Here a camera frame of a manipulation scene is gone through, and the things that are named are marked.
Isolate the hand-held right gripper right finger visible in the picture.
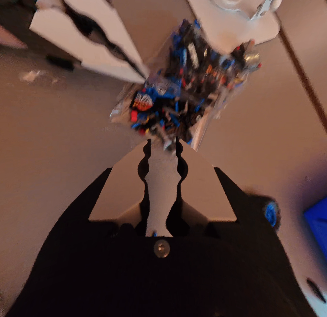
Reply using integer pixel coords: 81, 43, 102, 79
166, 138, 237, 237

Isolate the blue storage bin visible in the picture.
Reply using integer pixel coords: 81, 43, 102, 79
303, 197, 327, 257

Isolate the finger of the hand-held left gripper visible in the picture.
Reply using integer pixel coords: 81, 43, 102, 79
61, 0, 151, 78
29, 8, 146, 84

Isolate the clear bag of toy bricks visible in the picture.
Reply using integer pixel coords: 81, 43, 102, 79
110, 18, 262, 152

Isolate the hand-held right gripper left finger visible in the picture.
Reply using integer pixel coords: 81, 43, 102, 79
88, 139, 152, 237

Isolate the black pin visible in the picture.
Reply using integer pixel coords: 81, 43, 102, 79
306, 278, 326, 303

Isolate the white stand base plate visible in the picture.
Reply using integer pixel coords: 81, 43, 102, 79
182, 0, 281, 47

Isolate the grey desk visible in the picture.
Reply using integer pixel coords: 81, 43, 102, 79
0, 0, 327, 317
277, 0, 327, 134

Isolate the black tyre blue hub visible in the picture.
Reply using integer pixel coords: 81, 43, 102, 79
252, 194, 282, 230

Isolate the person's left hand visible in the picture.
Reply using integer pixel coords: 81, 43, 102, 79
0, 26, 27, 49

